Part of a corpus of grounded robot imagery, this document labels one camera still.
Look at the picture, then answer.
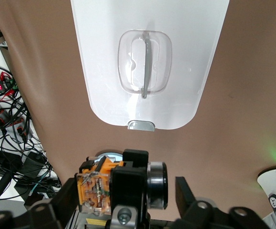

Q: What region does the white lidded storage box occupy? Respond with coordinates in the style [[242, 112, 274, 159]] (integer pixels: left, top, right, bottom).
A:
[[70, 0, 230, 132]]

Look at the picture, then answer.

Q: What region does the grey power strip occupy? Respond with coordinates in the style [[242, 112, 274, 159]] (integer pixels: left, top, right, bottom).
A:
[[0, 111, 33, 144]]

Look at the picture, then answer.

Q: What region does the light blue round plate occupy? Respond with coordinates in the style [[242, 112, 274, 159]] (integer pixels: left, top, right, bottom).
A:
[[96, 149, 125, 163]]

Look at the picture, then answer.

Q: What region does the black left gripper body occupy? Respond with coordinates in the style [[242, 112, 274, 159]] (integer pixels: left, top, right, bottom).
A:
[[68, 211, 111, 229]]

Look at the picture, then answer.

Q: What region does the brown table cover mat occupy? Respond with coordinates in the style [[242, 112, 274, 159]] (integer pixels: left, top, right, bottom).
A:
[[0, 0, 276, 222]]

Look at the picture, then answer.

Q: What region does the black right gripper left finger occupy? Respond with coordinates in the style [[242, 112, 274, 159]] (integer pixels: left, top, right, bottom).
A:
[[0, 177, 79, 229]]

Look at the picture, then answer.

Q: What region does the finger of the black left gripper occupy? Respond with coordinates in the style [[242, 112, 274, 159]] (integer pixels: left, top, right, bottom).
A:
[[105, 149, 151, 229]]

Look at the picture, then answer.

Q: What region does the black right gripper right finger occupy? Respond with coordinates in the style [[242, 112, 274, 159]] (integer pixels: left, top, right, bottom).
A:
[[173, 176, 274, 229]]

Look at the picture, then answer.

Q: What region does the tangled cable bundle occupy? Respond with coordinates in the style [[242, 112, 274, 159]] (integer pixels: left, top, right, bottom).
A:
[[0, 64, 63, 198]]

